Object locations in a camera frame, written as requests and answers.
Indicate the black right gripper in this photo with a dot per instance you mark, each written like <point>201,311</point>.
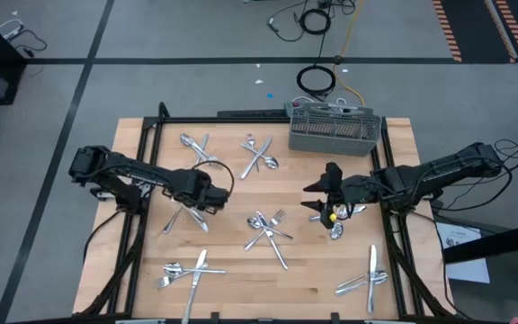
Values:
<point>358,189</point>

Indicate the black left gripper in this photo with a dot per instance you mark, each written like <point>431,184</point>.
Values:
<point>198,189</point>

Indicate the black metal side table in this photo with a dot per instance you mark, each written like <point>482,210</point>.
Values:
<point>488,245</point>

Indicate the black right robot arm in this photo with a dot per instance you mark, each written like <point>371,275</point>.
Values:
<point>443,173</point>

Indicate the grey power strip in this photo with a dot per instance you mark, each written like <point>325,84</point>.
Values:
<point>291,108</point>

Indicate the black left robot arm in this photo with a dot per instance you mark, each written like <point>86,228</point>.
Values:
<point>106,164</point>

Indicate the white printed paper sheet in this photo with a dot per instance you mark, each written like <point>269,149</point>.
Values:
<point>466,270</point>

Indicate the black orange striped floor mat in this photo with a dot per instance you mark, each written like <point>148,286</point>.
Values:
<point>475,27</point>

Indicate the white power adapter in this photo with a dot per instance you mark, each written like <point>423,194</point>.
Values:
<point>9,30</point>

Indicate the black flat bar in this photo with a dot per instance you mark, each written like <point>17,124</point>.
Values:
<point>250,113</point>

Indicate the grey plastic cutlery basket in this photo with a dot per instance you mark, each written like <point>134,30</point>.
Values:
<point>331,146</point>

